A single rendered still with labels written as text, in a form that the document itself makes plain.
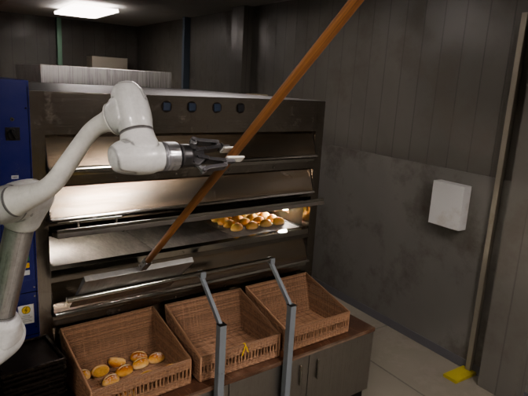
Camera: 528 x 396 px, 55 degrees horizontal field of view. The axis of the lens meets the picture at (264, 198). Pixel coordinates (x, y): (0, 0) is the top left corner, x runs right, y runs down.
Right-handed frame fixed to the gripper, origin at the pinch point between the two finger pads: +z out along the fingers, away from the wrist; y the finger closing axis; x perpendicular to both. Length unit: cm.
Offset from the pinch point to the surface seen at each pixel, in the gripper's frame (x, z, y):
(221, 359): -126, 40, 49
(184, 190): -120, 48, -50
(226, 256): -152, 81, -15
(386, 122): -131, 281, -110
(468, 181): -84, 275, -20
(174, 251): -144, 42, -22
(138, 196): -120, 19, -49
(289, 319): -119, 87, 40
